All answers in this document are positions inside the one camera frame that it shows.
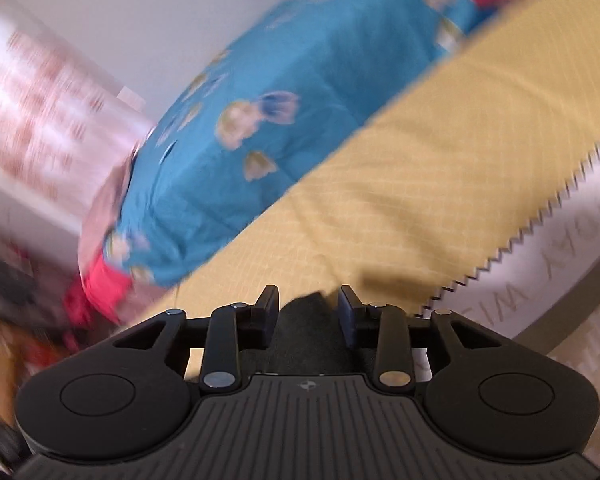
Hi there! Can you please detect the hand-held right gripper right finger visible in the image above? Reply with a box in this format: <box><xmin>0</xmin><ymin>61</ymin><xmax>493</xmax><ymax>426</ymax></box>
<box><xmin>337</xmin><ymin>284</ymin><xmax>504</xmax><ymax>391</ymax></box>

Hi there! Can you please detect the white floral curtain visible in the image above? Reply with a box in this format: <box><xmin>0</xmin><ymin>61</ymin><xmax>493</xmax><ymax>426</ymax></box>
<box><xmin>0</xmin><ymin>12</ymin><xmax>152</xmax><ymax>261</ymax></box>

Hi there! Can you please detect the blue floral quilt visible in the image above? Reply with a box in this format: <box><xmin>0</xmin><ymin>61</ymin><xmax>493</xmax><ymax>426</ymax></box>
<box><xmin>107</xmin><ymin>0</ymin><xmax>487</xmax><ymax>289</ymax></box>

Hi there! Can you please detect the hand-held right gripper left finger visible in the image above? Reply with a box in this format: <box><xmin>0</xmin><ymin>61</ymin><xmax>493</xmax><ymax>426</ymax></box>
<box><xmin>112</xmin><ymin>284</ymin><xmax>281</xmax><ymax>394</ymax></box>

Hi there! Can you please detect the dark green knit sweater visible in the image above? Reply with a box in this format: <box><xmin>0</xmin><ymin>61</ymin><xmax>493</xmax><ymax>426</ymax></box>
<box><xmin>240</xmin><ymin>292</ymin><xmax>377</xmax><ymax>376</ymax></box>

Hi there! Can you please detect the yellow and white patterned quilt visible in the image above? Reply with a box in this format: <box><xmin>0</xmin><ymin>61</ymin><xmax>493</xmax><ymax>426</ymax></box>
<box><xmin>175</xmin><ymin>0</ymin><xmax>600</xmax><ymax>386</ymax></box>

